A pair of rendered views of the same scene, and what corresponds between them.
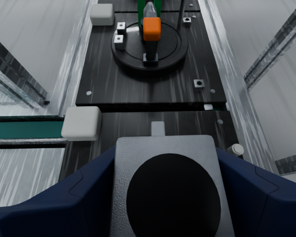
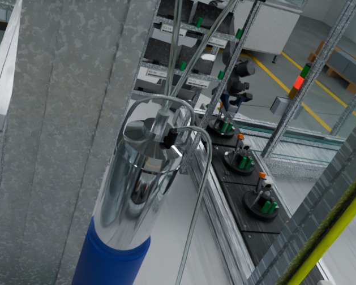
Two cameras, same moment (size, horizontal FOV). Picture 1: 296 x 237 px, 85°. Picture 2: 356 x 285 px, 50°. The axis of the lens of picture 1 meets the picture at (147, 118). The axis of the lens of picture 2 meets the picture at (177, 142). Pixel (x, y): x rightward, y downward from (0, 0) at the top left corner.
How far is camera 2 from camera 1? 1.75 m
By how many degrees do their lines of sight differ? 83
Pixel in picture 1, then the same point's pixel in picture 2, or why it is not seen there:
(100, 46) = (257, 168)
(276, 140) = not seen: hidden behind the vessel
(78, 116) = (247, 142)
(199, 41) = (218, 164)
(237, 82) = (199, 150)
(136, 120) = (231, 143)
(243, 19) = (171, 227)
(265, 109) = not seen: hidden behind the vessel
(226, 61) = (203, 159)
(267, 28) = not seen: hidden behind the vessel
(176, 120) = (219, 141)
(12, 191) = (254, 146)
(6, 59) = (270, 142)
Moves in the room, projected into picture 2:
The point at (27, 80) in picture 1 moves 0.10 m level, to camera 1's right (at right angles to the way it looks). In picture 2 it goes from (266, 148) to (247, 145)
